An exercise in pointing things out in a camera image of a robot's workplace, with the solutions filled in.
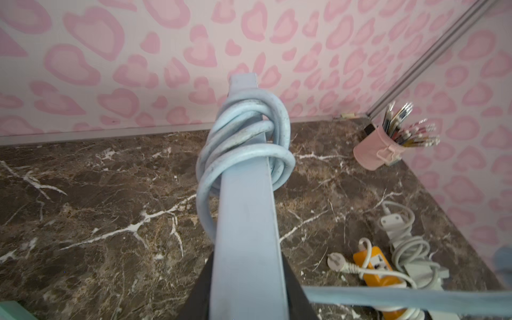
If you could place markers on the orange power strip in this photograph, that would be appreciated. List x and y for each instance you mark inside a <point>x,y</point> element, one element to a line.
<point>376,271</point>

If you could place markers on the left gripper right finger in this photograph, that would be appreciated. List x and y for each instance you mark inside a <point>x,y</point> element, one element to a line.
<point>298,304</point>

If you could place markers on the bundle of pencils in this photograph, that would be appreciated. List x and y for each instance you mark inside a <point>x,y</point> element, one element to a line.
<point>417,134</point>

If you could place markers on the white power strip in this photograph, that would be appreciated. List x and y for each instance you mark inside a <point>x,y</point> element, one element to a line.
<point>410,254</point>

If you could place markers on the light blue power strip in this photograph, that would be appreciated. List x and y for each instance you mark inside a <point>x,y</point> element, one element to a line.
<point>248,278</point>

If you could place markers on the pink pencil cup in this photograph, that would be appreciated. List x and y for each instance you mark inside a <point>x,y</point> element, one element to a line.
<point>377,149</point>

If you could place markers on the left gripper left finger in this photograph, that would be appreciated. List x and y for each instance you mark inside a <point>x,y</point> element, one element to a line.
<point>196,307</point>

